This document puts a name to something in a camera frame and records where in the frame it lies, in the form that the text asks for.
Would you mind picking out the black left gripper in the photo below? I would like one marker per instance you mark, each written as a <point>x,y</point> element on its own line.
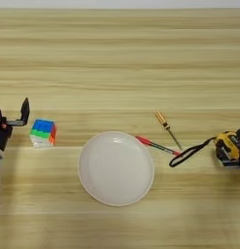
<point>0,129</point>

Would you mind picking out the multicolour puzzle cube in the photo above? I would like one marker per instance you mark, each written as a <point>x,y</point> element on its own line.
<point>43,131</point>

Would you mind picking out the red pen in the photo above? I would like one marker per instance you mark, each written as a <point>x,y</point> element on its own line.
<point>147,141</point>

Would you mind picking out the white round plate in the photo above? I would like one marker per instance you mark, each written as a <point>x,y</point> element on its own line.
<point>116,168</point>

